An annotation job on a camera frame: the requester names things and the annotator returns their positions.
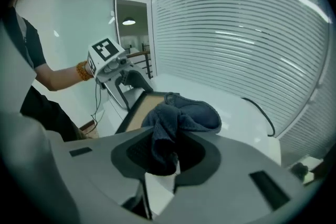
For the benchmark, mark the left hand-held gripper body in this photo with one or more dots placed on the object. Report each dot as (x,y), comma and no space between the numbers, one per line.
(105,51)

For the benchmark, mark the round ceiling lamp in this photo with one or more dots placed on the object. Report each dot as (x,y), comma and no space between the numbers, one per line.
(128,21)

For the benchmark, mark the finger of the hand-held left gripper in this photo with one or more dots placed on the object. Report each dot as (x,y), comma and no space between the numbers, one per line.
(139,78)
(116,94)

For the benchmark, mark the black framed picture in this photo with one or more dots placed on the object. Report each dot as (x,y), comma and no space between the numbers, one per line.
(147,107)

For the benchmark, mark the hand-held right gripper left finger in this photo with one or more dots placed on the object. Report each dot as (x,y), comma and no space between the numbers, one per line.
(99,165)

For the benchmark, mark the dark blue cloth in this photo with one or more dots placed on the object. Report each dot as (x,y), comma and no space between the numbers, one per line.
(189,112)

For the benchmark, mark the white table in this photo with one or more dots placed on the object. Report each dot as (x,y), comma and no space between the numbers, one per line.
(168,81)

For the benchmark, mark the person's left forearm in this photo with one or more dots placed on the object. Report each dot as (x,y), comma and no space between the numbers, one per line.
(60,78)

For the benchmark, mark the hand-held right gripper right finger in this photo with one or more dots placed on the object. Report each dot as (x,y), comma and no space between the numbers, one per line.
(231,191)

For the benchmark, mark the black metal railing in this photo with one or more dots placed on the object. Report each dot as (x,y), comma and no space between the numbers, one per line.
(147,65)

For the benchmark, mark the person's black shirt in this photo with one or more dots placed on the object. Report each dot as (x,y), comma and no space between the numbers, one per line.
(42,110)

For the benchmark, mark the dark grey tumbler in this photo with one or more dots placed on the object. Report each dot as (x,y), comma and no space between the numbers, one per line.
(299,170)

